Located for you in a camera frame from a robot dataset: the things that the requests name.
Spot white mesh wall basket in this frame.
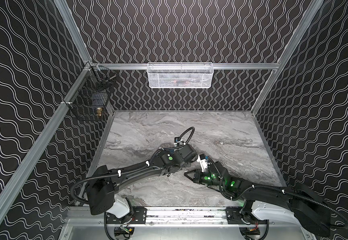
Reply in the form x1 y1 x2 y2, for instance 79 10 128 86
146 62 214 89

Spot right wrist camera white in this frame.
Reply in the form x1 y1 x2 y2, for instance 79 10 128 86
197 154 211 173

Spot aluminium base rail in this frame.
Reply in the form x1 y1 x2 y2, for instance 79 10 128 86
65 205 308 226

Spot black wire wall basket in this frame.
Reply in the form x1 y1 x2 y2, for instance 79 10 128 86
63 62 117 123

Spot brass padlock in basket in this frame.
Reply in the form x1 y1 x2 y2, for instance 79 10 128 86
96 108 103 118

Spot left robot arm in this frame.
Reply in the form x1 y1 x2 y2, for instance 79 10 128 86
70 127 198 221

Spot items in white basket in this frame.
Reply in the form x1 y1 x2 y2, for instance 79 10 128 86
158 78 203 88

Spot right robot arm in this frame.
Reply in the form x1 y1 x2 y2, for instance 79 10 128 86
184 162 348 238

